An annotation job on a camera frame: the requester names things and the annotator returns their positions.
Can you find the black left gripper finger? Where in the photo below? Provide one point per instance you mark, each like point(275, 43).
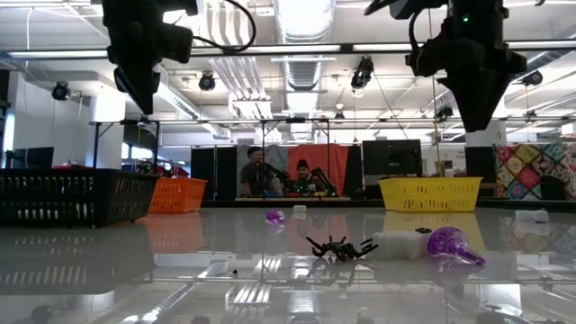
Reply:
point(134, 94)
point(148, 96)

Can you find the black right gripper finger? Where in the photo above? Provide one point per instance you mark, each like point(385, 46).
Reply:
point(461, 103)
point(488, 103)

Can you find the orange plastic basket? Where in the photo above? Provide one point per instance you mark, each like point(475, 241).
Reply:
point(177, 195)

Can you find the black plastic spider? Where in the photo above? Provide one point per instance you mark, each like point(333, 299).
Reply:
point(423, 230)
point(342, 248)

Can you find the purple plastic goblet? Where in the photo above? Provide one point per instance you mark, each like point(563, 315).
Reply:
point(452, 246)
point(275, 216)

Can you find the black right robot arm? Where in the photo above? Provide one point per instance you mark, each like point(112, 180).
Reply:
point(472, 13)

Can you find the black background robot arm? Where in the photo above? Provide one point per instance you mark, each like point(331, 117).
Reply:
point(276, 173)
point(327, 180)

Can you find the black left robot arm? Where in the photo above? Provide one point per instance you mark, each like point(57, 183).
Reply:
point(135, 11)

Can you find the black cabinet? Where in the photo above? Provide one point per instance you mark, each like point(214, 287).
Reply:
point(480, 164)

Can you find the colourful patchwork quilt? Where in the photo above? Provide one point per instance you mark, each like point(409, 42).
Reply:
point(535, 171)

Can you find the black monitor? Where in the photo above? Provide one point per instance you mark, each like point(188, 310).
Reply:
point(29, 157)
point(391, 157)

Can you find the yellow plastic basket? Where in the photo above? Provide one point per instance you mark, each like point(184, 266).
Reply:
point(429, 193)

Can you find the black partition panel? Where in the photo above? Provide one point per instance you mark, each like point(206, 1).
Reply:
point(211, 171)

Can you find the black plastic basket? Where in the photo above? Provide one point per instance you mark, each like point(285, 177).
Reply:
point(67, 198)

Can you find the person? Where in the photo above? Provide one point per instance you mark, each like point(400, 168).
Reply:
point(306, 179)
point(252, 173)

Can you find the orange backdrop cloth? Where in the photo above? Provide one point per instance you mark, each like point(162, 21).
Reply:
point(333, 155)

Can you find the grey backdrop cloth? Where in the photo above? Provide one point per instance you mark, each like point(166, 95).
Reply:
point(279, 153)

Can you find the black ceiling camera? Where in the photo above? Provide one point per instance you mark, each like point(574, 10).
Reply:
point(362, 72)
point(60, 91)
point(533, 77)
point(443, 112)
point(207, 82)

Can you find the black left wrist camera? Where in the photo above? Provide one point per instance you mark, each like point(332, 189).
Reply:
point(177, 42)

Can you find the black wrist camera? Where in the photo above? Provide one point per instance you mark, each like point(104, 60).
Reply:
point(177, 42)
point(418, 6)

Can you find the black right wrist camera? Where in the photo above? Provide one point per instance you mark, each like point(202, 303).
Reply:
point(418, 6)

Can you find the silver ceiling air duct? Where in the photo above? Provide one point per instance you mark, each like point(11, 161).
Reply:
point(303, 27)

